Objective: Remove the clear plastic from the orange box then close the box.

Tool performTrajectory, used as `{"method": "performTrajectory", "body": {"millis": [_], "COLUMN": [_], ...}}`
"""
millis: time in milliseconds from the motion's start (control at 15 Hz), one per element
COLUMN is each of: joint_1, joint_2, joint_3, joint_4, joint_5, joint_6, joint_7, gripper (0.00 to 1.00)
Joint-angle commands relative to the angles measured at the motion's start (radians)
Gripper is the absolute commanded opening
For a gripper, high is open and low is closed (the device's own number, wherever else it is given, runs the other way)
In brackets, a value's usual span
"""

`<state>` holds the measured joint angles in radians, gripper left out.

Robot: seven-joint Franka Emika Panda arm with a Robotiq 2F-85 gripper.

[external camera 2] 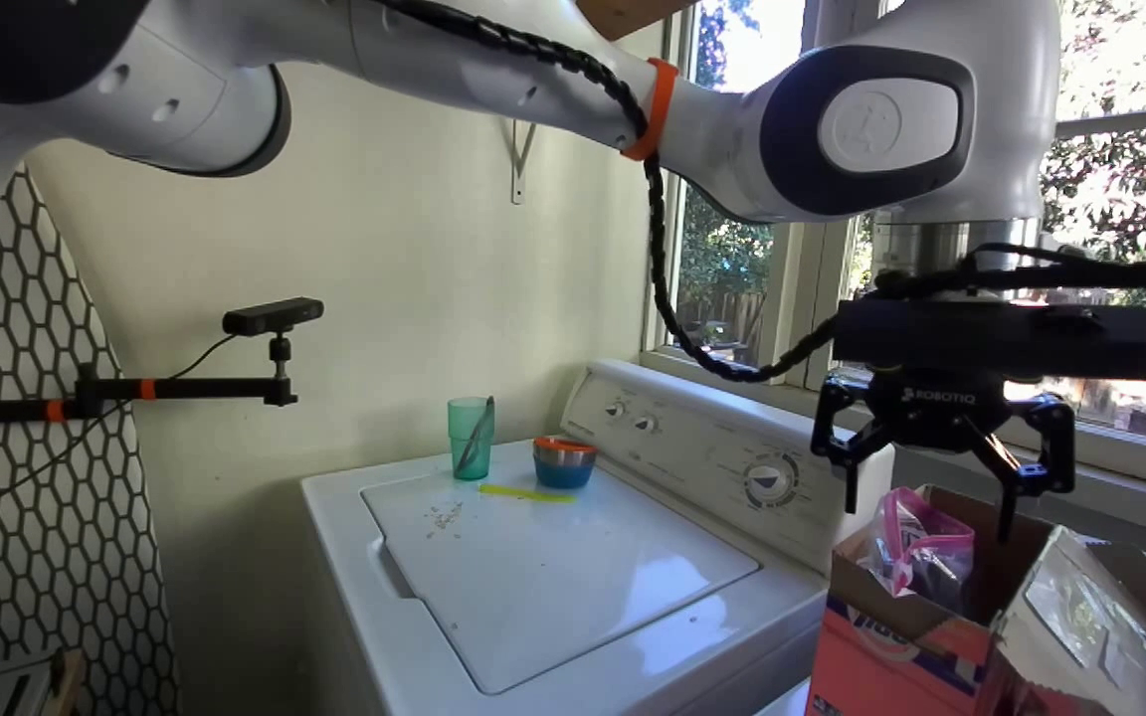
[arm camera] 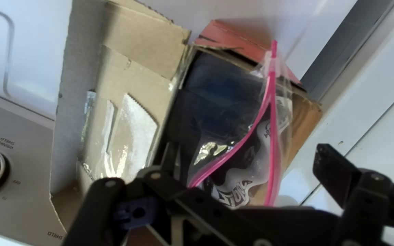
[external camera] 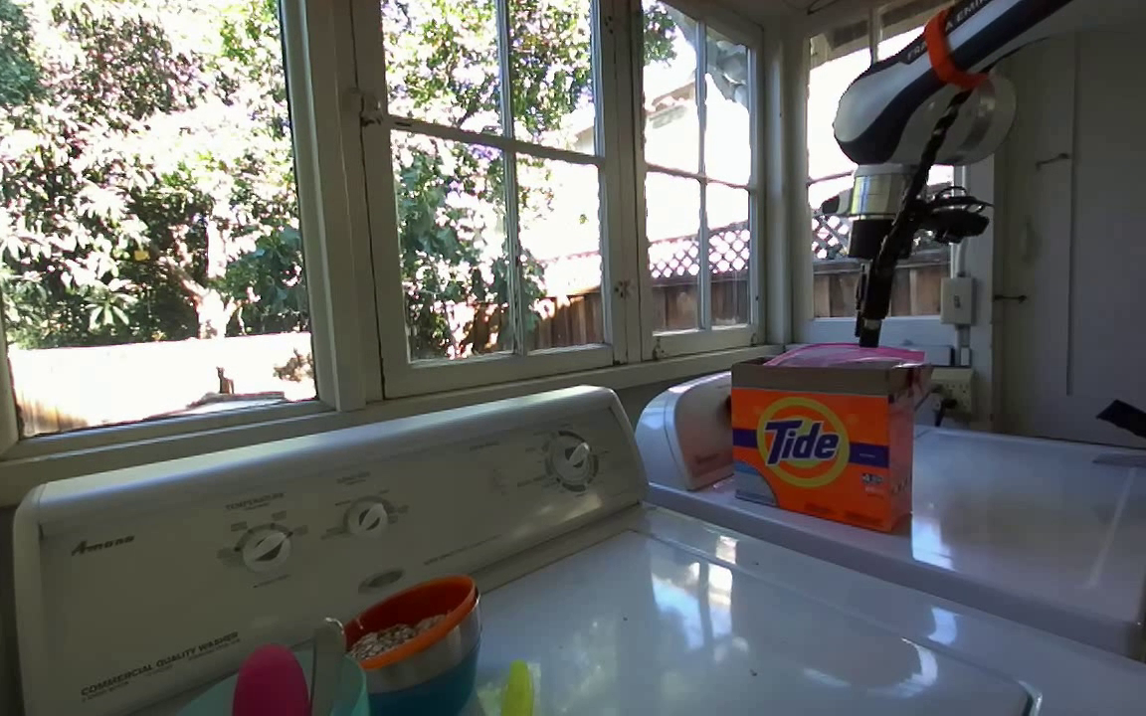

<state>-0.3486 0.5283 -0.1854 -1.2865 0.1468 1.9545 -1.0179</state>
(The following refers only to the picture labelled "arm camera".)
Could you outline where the orange cardboard box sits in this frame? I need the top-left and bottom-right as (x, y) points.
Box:
(50, 0), (325, 246)

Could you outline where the white dryer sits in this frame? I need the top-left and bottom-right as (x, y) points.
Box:
(278, 0), (394, 246)

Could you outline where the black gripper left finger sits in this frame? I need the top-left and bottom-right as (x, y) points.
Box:
(62, 165), (185, 246)

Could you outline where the clear plastic zip bag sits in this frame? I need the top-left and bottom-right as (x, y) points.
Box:
(165, 39), (296, 212)

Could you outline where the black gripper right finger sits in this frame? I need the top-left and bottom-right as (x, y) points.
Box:
(313, 142), (394, 246)

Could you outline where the white washing machine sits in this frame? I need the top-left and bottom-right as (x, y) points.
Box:
(0, 0), (73, 246)

